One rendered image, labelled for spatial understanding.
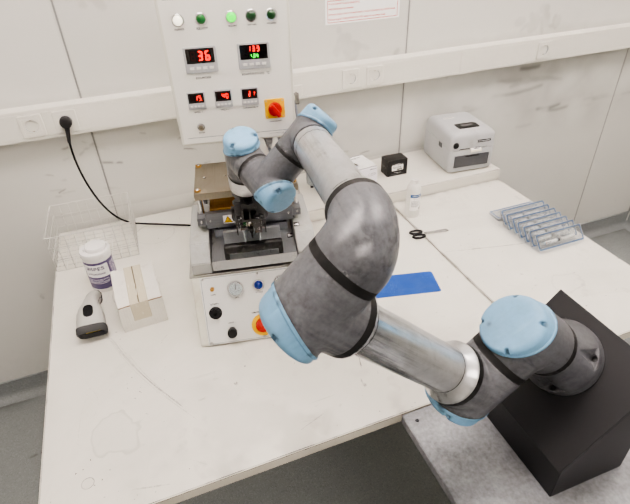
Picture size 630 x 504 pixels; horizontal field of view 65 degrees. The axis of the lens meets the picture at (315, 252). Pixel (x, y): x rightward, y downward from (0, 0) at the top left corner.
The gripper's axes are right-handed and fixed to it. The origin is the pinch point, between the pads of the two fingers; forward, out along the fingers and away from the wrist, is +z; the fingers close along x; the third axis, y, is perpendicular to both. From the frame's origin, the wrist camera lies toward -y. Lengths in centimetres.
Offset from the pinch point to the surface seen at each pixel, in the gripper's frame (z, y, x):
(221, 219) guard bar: -1.9, -3.8, -7.5
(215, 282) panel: 6.4, 10.1, -11.0
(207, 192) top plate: -8.5, -7.9, -10.0
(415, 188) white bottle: 25, -30, 59
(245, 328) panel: 16.0, 19.7, -4.8
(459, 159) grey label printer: 33, -50, 84
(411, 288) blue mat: 23, 11, 45
